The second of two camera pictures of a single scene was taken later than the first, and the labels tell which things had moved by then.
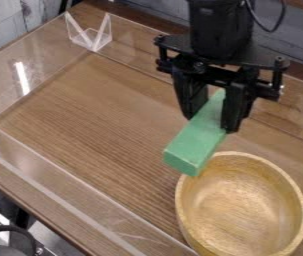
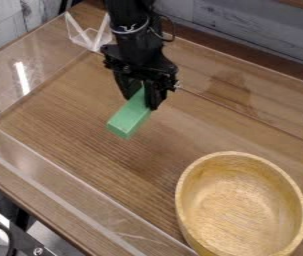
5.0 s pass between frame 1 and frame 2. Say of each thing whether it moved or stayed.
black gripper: moved
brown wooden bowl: stayed
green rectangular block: moved
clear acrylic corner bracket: stayed
